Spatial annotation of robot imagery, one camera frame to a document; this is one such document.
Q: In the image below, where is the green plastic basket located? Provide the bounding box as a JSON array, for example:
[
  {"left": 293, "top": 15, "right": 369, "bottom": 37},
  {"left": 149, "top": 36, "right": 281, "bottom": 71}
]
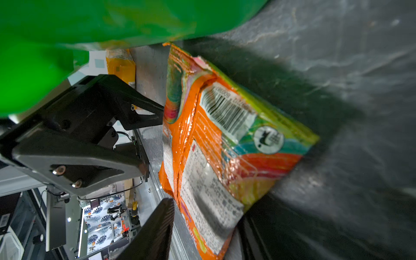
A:
[{"left": 1, "top": 1, "right": 265, "bottom": 118}]

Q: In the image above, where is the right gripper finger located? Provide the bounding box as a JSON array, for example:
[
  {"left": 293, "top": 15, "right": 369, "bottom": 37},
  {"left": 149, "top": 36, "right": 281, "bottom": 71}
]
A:
[{"left": 118, "top": 198, "right": 175, "bottom": 260}]

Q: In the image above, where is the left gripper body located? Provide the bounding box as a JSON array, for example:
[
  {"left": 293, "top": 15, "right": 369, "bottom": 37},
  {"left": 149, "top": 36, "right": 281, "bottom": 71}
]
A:
[{"left": 1, "top": 76, "right": 117, "bottom": 169}]

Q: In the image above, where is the orange candy bag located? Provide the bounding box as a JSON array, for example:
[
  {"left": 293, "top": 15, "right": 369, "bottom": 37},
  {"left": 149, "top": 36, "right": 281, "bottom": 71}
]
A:
[{"left": 159, "top": 44, "right": 319, "bottom": 260}]

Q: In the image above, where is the yellow candy bag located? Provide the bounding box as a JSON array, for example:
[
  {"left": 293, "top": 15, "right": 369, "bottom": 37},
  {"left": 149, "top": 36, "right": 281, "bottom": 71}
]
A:
[{"left": 106, "top": 49, "right": 136, "bottom": 89}]

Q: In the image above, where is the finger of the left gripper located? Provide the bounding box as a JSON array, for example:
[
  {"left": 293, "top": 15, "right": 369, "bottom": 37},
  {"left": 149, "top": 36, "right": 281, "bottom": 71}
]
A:
[
  {"left": 97, "top": 75, "right": 164, "bottom": 130},
  {"left": 11, "top": 130, "right": 148, "bottom": 197}
]

